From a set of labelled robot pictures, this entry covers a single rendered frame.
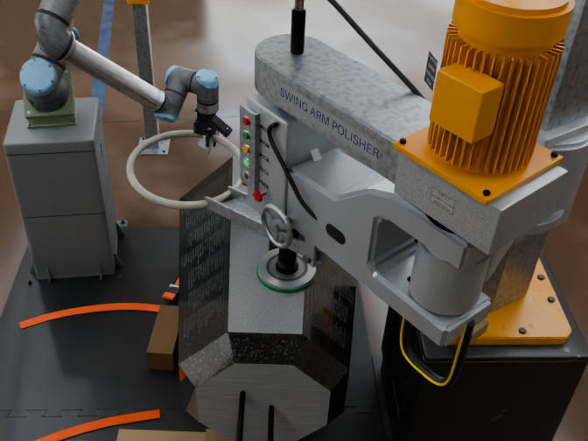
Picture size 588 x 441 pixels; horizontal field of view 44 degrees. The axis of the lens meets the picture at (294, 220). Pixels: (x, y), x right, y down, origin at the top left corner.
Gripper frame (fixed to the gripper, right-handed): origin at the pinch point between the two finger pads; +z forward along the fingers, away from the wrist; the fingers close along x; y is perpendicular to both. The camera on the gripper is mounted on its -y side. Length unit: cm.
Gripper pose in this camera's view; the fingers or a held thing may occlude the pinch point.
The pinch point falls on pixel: (213, 149)
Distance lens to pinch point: 318.4
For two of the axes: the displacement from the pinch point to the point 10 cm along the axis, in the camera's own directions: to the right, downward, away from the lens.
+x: -3.6, 6.2, -7.0
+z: -0.7, 7.3, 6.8
